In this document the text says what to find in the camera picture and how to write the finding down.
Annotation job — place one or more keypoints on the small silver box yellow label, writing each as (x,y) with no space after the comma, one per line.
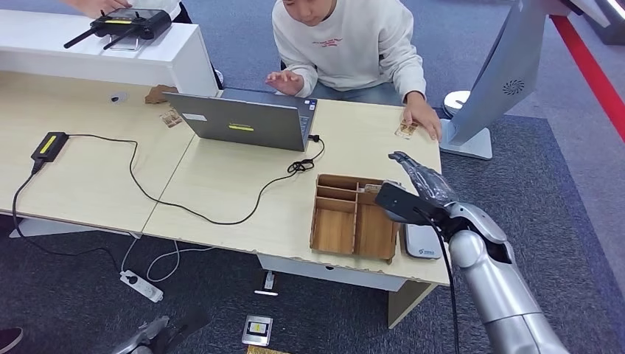
(257,330)

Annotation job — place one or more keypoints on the beige desk leg panel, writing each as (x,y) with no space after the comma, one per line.
(407,303)

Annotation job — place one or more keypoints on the dark shoe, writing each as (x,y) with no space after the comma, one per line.
(9,339)

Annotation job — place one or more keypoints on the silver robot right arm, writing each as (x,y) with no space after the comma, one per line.
(498,288)

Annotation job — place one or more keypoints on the seated person's left hand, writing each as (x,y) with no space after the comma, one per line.
(422,115)

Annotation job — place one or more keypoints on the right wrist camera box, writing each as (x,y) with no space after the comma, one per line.
(403,203)

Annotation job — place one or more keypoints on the seated person's right hand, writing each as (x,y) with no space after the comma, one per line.
(285,83)

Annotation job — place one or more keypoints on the brown room key card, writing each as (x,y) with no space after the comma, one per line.
(372,188)

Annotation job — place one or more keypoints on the white desk crossbeam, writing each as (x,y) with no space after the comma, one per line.
(332,273)

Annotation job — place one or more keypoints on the white round base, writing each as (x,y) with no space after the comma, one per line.
(455,101)

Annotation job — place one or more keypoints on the white reception counter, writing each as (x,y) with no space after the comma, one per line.
(161,61)

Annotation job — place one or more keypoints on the grey laptop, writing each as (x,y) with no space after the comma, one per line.
(244,122)

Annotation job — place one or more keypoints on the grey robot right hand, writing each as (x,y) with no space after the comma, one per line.
(429,183)

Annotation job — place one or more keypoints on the wooden desk organizer box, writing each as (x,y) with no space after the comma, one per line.
(337,229)

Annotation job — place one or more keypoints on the standing person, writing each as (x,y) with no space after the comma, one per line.
(156,7)

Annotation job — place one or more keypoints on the white power strip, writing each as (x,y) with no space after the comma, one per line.
(141,286)

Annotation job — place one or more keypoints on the black power adapter yellow label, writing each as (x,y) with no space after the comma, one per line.
(48,146)

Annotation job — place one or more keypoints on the seated person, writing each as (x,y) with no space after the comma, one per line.
(351,53)

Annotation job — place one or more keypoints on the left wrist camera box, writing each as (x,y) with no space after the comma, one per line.
(188,322)

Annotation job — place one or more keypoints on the yellow flat object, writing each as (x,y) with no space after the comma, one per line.
(263,350)

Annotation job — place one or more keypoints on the black remote controller with antennas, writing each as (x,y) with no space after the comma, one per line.
(132,23)

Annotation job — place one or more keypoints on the small patterned card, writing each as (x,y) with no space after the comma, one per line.
(170,118)

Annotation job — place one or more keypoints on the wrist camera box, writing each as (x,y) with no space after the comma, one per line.
(188,322)
(403,203)

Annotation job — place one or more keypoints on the standing person's hand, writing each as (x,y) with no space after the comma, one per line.
(95,6)

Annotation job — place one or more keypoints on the grey kiosk display stand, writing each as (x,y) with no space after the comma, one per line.
(508,68)

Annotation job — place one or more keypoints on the grey card reader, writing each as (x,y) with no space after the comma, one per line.
(421,244)

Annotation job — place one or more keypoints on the white flat strip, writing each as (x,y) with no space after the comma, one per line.
(266,293)

